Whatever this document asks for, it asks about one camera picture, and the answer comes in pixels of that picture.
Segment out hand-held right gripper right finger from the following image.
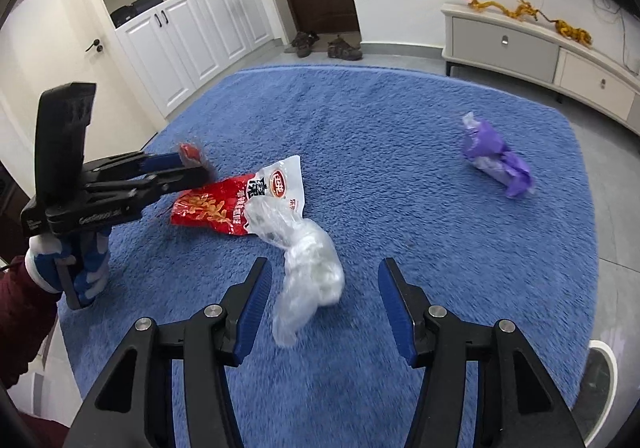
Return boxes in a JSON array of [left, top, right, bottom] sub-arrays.
[[377, 257, 586, 448]]

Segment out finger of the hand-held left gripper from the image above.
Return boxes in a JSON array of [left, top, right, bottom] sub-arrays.
[[82, 152, 183, 181], [85, 165, 213, 209]]

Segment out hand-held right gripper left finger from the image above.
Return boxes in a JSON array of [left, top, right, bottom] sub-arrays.
[[70, 257, 273, 448]]

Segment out small red candy packet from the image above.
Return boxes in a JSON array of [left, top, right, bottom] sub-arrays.
[[179, 143, 217, 179]]

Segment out red and white snack bag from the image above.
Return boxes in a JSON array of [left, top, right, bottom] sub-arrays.
[[170, 155, 306, 237]]

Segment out clear plastic bag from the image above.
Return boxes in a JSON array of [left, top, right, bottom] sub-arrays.
[[245, 198, 346, 349]]

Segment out purple wrapper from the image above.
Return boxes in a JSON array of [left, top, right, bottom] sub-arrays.
[[461, 112, 535, 199]]

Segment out white trash bin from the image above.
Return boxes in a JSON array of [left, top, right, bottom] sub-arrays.
[[567, 340, 621, 448]]

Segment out person's left forearm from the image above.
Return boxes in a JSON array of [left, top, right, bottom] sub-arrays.
[[0, 255, 63, 389]]

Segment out person's left hand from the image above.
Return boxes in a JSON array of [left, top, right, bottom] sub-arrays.
[[26, 228, 112, 306]]

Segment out white interior door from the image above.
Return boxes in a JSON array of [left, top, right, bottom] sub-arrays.
[[0, 0, 161, 169]]

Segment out blue shaggy rug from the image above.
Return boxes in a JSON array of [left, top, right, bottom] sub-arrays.
[[57, 65, 601, 448]]

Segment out white lower cabinet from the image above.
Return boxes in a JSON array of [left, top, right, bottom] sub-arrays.
[[112, 0, 275, 116]]

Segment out white and grey television stand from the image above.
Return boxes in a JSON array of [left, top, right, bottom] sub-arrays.
[[441, 2, 640, 136]]

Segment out long golden dragon ornament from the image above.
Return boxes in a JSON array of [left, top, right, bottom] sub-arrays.
[[450, 0, 542, 23]]

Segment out short golden dragon ornament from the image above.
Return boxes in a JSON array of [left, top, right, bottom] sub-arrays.
[[555, 20, 594, 47]]

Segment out television cables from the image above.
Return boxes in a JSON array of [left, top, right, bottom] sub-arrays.
[[592, 0, 627, 44]]

